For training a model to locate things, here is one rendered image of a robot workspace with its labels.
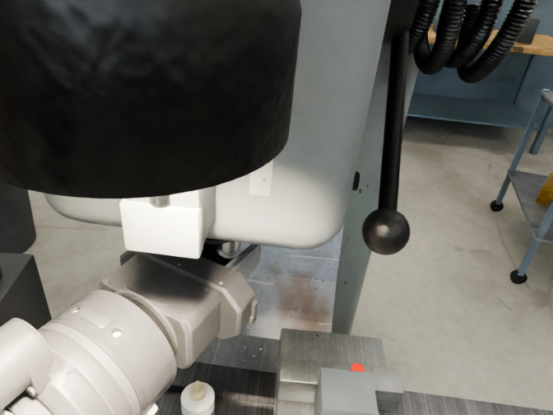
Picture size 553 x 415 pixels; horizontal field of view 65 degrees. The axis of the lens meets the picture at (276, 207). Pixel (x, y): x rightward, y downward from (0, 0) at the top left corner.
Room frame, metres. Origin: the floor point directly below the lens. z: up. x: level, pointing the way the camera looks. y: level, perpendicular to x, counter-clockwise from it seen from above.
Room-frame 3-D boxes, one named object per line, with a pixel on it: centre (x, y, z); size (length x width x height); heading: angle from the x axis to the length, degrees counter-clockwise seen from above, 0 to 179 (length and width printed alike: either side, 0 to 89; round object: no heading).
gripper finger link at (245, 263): (0.29, 0.02, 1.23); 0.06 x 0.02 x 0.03; 156
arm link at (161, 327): (0.22, 0.09, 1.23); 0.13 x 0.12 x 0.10; 66
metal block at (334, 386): (0.30, -0.10, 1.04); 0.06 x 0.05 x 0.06; 90
